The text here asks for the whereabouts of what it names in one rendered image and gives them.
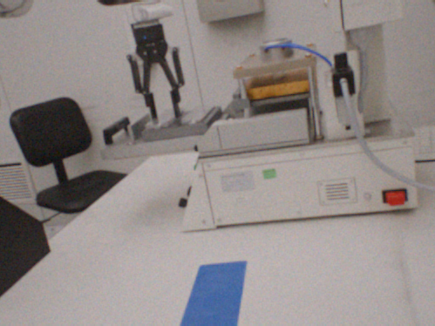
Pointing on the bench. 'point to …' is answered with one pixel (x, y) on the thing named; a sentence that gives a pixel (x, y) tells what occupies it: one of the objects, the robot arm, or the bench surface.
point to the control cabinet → (361, 59)
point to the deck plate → (382, 131)
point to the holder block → (182, 127)
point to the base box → (302, 185)
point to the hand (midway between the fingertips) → (164, 106)
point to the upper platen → (279, 86)
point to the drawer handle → (115, 129)
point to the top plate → (278, 58)
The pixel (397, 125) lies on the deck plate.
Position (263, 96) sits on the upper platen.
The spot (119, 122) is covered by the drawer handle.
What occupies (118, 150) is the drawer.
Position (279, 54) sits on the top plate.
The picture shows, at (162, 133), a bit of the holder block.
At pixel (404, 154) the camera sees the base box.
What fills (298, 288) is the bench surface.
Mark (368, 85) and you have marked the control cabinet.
